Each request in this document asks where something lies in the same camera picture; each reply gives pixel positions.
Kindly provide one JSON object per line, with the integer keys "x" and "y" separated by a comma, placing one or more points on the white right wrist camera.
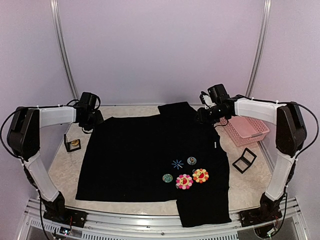
{"x": 206, "y": 100}

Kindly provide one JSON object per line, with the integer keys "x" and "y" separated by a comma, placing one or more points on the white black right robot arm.
{"x": 291, "y": 131}

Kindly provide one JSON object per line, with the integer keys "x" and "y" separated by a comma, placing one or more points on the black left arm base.
{"x": 65, "y": 215}

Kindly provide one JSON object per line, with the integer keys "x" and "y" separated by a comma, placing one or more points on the orange flower plush badge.
{"x": 200, "y": 175}

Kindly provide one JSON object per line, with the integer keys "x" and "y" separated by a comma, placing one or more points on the pink flower plush badge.
{"x": 183, "y": 182}

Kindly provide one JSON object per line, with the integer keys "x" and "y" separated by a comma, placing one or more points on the grey aluminium right corner post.
{"x": 260, "y": 47}

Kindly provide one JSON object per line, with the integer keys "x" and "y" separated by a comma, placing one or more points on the grey aluminium front rail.
{"x": 135, "y": 221}

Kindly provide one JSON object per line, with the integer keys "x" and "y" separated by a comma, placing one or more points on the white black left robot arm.
{"x": 23, "y": 139}

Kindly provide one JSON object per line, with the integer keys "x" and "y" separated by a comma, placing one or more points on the grey aluminium corner post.
{"x": 55, "y": 11}
{"x": 260, "y": 47}

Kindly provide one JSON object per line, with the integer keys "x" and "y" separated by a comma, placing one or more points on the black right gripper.
{"x": 203, "y": 118}

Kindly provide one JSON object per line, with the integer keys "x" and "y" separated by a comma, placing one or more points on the black brooch box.
{"x": 245, "y": 161}
{"x": 71, "y": 146}

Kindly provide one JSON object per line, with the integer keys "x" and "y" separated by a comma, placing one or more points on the gold round brooch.
{"x": 74, "y": 142}

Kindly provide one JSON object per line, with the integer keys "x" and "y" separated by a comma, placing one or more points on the pink plastic basket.
{"x": 244, "y": 130}

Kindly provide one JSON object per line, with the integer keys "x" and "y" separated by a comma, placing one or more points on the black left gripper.
{"x": 100, "y": 118}

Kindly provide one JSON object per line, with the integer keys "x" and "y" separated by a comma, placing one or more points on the grey aluminium left corner post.
{"x": 55, "y": 11}

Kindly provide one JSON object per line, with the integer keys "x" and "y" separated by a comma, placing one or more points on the teal round brooch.
{"x": 167, "y": 178}

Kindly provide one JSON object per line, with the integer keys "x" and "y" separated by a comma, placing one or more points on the black t-shirt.
{"x": 126, "y": 158}

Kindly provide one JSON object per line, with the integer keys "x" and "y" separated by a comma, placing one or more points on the round portrait pin badge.
{"x": 191, "y": 161}

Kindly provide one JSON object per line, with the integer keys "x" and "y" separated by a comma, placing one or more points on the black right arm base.
{"x": 267, "y": 211}

